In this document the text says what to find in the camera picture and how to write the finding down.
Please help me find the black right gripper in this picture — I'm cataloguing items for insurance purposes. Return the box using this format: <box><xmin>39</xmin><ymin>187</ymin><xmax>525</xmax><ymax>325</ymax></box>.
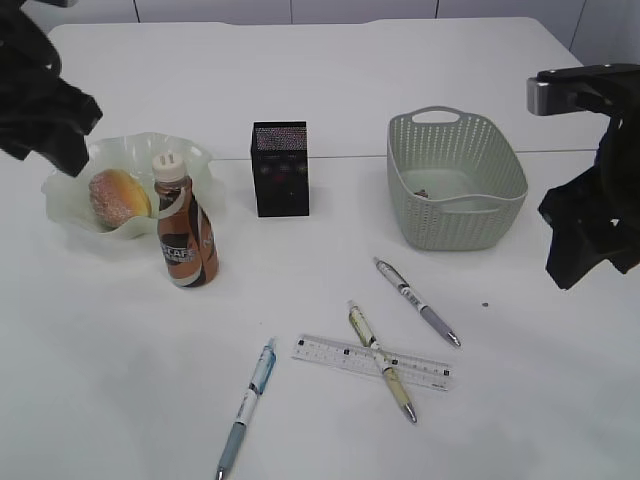
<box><xmin>538</xmin><ymin>115</ymin><xmax>639</xmax><ymax>290</ymax></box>

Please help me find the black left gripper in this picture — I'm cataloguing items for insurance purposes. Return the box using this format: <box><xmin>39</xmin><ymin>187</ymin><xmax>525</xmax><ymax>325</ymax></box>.
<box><xmin>1</xmin><ymin>59</ymin><xmax>103</xmax><ymax>177</ymax></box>

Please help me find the sugar-dusted bread roll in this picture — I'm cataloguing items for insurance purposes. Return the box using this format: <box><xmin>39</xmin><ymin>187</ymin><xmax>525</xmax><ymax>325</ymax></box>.
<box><xmin>89</xmin><ymin>169</ymin><xmax>152</xmax><ymax>229</ymax></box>

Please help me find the white grey grip pen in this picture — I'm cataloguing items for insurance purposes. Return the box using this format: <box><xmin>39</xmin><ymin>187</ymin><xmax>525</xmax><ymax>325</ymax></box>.
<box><xmin>373</xmin><ymin>257</ymin><xmax>462</xmax><ymax>348</ymax></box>

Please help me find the brown Nescafe coffee bottle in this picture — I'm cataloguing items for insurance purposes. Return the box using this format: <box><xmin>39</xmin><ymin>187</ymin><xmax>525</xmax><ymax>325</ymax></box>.
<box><xmin>152</xmin><ymin>152</ymin><xmax>219</xmax><ymax>288</ymax></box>

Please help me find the clear plastic ruler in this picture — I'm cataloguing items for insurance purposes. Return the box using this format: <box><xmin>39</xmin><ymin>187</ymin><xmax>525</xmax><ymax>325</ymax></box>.
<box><xmin>292</xmin><ymin>335</ymin><xmax>455</xmax><ymax>391</ymax></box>

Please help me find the beige retractable pen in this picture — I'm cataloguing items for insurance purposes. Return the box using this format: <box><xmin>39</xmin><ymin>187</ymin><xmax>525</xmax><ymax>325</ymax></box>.
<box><xmin>348</xmin><ymin>300</ymin><xmax>418</xmax><ymax>424</ymax></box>

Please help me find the light blue retractable pen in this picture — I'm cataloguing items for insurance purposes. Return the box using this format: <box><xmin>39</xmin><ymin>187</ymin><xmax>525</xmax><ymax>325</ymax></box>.
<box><xmin>215</xmin><ymin>338</ymin><xmax>277</xmax><ymax>479</ymax></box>

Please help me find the pink pencil sharpener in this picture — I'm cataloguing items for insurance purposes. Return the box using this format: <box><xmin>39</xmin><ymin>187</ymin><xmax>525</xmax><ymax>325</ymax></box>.
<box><xmin>258</xmin><ymin>161</ymin><xmax>305</xmax><ymax>198</ymax></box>

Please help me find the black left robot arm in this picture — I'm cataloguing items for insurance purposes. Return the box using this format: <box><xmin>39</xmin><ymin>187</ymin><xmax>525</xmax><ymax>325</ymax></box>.
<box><xmin>1</xmin><ymin>1</ymin><xmax>103</xmax><ymax>177</ymax></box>

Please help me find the pale green wavy glass plate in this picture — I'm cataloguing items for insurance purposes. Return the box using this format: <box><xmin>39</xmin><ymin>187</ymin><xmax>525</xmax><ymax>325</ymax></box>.
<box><xmin>42</xmin><ymin>132</ymin><xmax>226</xmax><ymax>240</ymax></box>

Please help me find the grey-green plastic woven basket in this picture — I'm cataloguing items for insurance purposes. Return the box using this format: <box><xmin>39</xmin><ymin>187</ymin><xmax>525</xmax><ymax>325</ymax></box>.
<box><xmin>387</xmin><ymin>106</ymin><xmax>528</xmax><ymax>251</ymax></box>

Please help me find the black mesh pen holder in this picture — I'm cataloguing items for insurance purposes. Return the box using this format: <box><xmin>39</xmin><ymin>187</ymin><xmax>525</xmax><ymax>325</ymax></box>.
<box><xmin>250</xmin><ymin>121</ymin><xmax>310</xmax><ymax>217</ymax></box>

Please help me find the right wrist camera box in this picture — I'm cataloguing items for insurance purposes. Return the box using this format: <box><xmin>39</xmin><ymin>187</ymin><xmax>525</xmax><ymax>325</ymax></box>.
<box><xmin>527</xmin><ymin>63</ymin><xmax>639</xmax><ymax>117</ymax></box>

